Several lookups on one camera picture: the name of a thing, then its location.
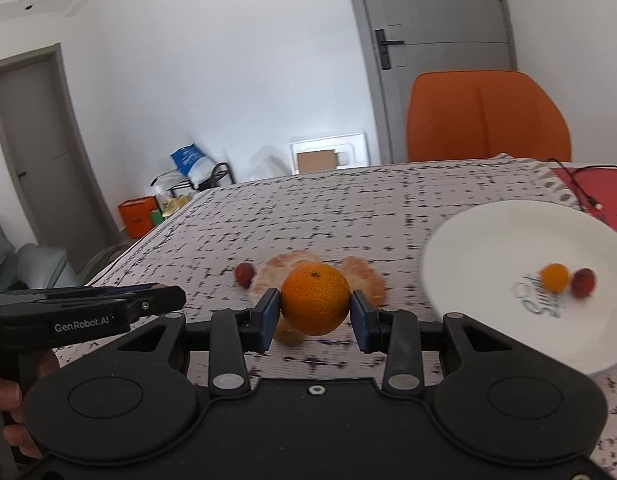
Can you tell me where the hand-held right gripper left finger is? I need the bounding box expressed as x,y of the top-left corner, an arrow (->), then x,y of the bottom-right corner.
116,287 -> 282,397

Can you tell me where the whole orange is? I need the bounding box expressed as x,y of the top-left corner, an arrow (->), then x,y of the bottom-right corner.
281,264 -> 351,337

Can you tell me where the pale peeled citrus half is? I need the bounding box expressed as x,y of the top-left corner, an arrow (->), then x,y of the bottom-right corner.
251,249 -> 323,311

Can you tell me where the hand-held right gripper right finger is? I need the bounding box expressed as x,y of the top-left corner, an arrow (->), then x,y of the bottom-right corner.
349,290 -> 513,397

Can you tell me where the red printed mat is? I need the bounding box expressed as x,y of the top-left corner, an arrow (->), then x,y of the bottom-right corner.
551,162 -> 617,241

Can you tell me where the black door handle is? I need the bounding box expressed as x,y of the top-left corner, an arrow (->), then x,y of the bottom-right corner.
375,27 -> 405,71

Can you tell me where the blue plastic bag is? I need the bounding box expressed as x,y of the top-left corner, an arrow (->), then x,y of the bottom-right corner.
169,144 -> 214,186

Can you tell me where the black rack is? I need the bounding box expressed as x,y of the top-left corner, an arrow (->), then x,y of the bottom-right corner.
166,162 -> 236,198

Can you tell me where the grey door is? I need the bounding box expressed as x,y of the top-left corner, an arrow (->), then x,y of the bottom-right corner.
341,0 -> 519,166

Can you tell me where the person's left hand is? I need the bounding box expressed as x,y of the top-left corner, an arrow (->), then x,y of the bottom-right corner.
0,349 -> 60,461

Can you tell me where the white plate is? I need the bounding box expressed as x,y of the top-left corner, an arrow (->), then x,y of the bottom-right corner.
421,200 -> 617,376

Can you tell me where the black-and-white patterned tablecloth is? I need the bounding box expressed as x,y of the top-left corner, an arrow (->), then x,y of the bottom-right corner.
53,157 -> 617,480

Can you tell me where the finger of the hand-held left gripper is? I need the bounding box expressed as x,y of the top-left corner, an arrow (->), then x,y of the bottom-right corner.
123,285 -> 187,322
3,283 -> 165,302

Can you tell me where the grey sofa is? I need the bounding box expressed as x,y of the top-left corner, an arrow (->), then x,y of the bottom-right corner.
0,216 -> 69,291

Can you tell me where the small kumquat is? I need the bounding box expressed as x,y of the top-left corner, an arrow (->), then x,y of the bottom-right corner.
539,263 -> 570,294

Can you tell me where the orange chair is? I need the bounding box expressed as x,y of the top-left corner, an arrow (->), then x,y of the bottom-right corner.
405,71 -> 573,163

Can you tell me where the cardboard sheet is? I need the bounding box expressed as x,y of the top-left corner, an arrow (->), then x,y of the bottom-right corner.
297,149 -> 339,175

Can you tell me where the dark red jujube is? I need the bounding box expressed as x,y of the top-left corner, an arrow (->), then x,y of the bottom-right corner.
569,267 -> 598,298

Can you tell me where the grey-brown framed door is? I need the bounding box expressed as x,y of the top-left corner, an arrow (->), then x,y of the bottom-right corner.
0,44 -> 126,271

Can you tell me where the white framed board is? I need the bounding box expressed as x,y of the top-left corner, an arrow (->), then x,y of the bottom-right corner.
289,131 -> 370,176

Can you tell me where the black cable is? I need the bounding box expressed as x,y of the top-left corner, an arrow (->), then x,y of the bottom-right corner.
545,159 -> 617,211

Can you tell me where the orange peeled citrus half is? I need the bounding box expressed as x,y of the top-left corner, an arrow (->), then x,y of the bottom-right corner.
338,256 -> 389,309

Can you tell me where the orange box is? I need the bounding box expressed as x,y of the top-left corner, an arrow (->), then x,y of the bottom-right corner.
118,196 -> 162,239

